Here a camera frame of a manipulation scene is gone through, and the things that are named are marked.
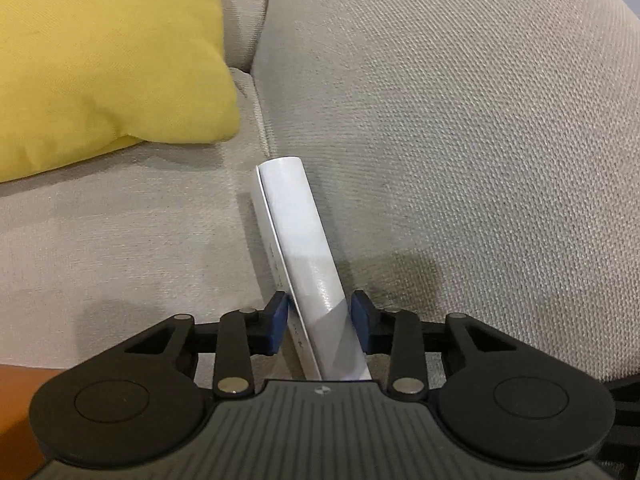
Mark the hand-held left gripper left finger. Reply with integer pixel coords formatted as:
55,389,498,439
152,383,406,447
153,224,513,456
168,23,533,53
122,291,291,397

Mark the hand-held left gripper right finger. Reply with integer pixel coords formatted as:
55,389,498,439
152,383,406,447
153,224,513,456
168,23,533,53
350,290,518,397

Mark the white book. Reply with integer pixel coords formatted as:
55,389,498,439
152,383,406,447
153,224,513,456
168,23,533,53
250,156,374,382

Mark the orange storage box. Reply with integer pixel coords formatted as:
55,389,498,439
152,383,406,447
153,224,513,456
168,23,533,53
0,364,68,480

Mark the beige sofa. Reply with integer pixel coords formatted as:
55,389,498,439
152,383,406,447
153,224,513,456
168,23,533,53
0,0,640,386

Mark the yellow cushion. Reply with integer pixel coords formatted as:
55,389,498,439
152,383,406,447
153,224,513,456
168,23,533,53
0,0,240,184

